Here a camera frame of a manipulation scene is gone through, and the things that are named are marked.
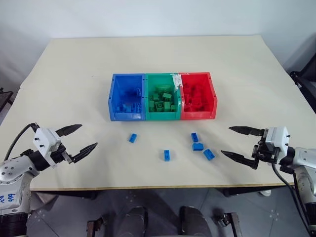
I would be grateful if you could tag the green plastic bin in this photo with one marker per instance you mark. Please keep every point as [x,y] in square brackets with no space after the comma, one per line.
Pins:
[161,115]

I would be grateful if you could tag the dark metal stand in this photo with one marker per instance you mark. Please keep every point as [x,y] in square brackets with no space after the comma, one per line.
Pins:
[5,97]

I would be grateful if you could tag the black table foot bar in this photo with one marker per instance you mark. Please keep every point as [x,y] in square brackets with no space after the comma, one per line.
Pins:
[69,194]
[244,191]

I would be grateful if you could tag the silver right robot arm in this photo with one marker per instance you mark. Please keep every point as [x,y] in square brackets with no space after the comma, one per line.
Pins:
[304,158]

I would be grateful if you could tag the blue plastic bin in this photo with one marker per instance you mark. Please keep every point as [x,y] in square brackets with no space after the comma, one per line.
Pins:
[126,116]

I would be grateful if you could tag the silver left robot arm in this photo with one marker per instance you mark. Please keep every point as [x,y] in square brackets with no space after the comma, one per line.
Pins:
[12,170]

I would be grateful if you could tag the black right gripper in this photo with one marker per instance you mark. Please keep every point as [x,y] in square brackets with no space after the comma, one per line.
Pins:
[261,153]

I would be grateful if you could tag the blue sloped building block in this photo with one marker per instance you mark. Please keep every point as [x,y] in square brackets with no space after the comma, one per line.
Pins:
[198,147]

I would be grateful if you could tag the rusty metal bracket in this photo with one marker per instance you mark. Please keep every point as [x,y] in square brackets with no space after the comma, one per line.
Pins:
[229,222]
[95,227]

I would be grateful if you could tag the dark rounded shape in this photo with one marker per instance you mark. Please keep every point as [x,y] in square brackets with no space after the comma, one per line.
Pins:
[134,222]
[193,222]

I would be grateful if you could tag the green building block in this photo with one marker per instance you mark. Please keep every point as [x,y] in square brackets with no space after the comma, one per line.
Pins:
[173,107]
[166,96]
[167,106]
[156,97]
[159,106]

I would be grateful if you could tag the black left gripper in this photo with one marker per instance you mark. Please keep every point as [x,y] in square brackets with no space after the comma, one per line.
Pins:
[60,154]

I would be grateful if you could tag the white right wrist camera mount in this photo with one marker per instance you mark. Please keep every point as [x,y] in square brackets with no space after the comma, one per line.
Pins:
[277,140]

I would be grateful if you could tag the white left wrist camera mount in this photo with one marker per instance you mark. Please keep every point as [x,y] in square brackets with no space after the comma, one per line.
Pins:
[44,139]

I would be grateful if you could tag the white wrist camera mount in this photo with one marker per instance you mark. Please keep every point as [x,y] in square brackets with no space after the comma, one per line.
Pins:
[44,139]
[277,140]

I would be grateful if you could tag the red plastic bin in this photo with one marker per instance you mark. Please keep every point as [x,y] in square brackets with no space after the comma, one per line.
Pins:
[197,115]

